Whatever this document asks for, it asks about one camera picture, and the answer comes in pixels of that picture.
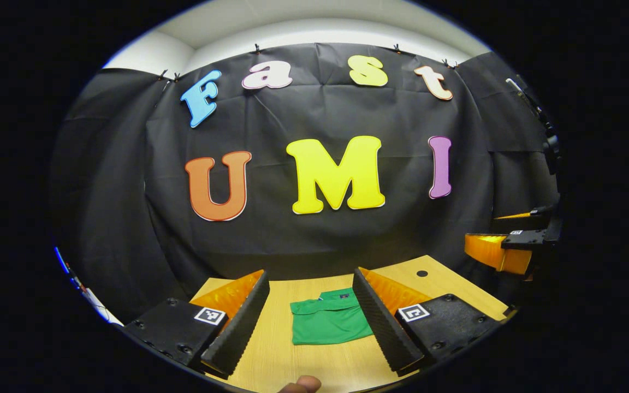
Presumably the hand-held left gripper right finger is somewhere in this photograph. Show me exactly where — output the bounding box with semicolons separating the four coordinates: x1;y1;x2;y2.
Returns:
351;267;505;378

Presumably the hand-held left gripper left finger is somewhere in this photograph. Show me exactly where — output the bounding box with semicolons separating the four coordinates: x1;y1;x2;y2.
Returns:
122;269;271;378

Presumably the green T-shirt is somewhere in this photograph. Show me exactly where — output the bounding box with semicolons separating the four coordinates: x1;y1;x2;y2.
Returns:
290;288;375;346

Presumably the white side table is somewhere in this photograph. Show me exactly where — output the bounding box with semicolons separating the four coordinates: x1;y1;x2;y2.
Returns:
80;287;125;328

